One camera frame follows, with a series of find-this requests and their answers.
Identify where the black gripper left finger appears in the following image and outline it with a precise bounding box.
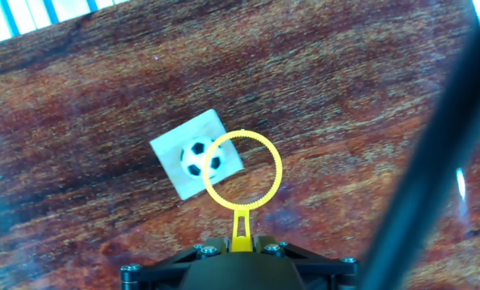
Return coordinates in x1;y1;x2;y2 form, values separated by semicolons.
119;236;230;290

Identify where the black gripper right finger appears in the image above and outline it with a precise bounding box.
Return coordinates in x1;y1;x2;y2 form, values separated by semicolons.
254;235;360;290

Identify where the yellow bubble ring wand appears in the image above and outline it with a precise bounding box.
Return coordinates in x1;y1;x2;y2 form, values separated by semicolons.
201;128;284;254

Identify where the small soccer ball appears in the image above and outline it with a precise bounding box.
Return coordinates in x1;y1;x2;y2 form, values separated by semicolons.
179;135;227;180

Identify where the glossy wood-grain mat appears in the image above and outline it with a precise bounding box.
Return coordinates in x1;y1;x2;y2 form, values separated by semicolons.
0;0;480;290

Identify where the large wooden block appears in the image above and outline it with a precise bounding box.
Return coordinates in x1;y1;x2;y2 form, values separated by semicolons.
149;108;245;201

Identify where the black camera cable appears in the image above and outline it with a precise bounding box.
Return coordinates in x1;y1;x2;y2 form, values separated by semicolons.
356;0;480;290

